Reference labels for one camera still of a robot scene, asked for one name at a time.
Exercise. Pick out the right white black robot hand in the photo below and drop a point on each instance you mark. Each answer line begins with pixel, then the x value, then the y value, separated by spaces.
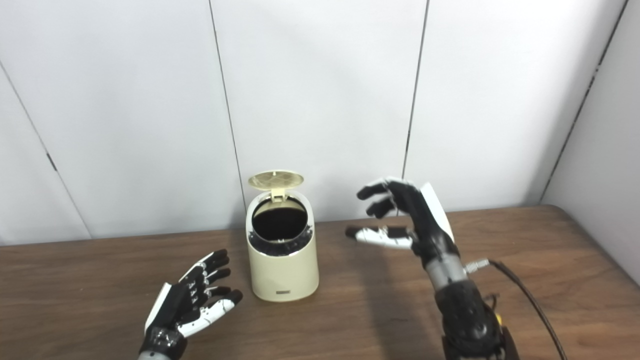
pixel 425 220

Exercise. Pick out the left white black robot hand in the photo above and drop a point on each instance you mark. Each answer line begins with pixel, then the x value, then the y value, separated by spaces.
pixel 175 305

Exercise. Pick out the round cream bin lid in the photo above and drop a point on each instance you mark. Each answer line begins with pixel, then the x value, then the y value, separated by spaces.
pixel 276 180

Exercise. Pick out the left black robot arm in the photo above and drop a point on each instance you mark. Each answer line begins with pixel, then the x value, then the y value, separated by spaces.
pixel 159 352

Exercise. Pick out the cream-colored desktop trash bin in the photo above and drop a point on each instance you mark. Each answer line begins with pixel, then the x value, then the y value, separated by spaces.
pixel 282 275

